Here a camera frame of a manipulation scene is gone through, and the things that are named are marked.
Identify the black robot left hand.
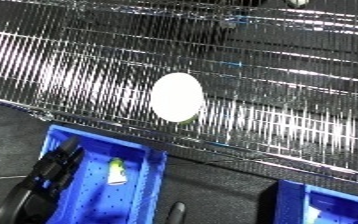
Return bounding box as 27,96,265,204
0,135,87,224

